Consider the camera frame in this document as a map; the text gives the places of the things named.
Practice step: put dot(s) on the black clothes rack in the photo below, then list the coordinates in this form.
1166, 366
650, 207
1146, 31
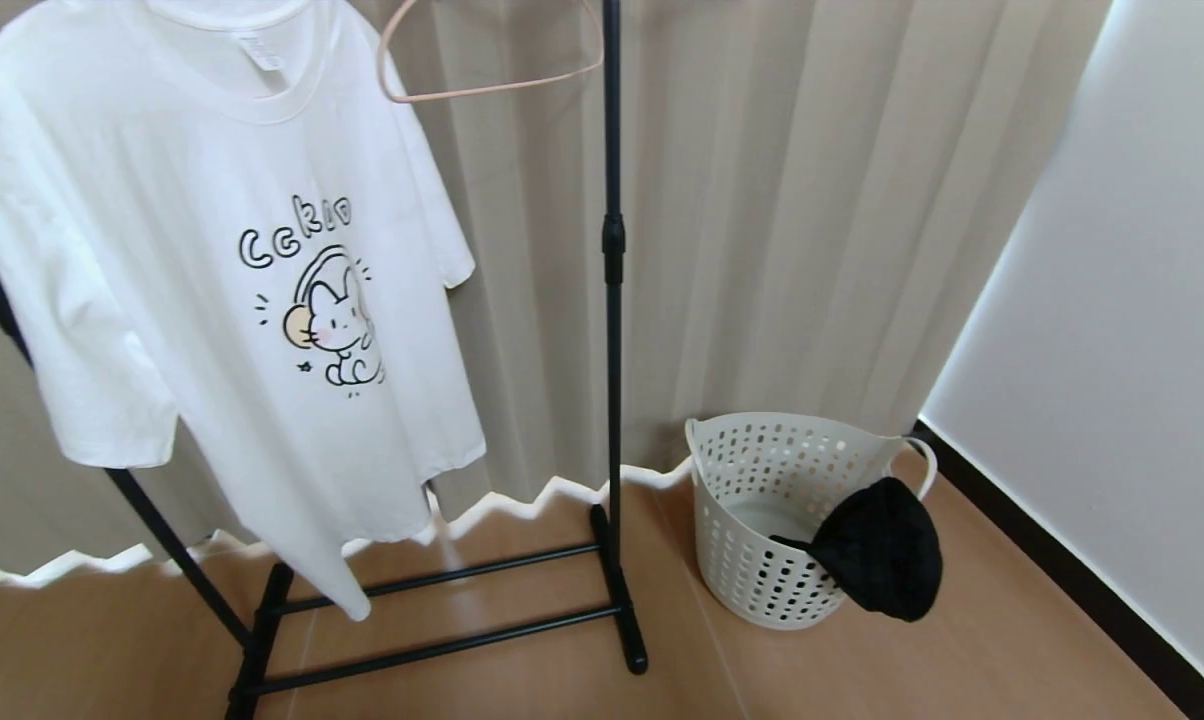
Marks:
614, 300

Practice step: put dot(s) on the white laundry basket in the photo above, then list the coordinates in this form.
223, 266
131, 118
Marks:
752, 470

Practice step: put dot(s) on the beige curtain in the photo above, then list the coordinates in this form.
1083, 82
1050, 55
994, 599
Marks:
762, 200

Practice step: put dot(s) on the white printed shirt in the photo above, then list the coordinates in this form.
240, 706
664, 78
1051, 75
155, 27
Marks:
162, 300

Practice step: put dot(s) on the black garment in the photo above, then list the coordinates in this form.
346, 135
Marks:
882, 550

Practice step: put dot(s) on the pink clothes hanger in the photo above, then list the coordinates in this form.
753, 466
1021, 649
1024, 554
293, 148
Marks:
492, 88

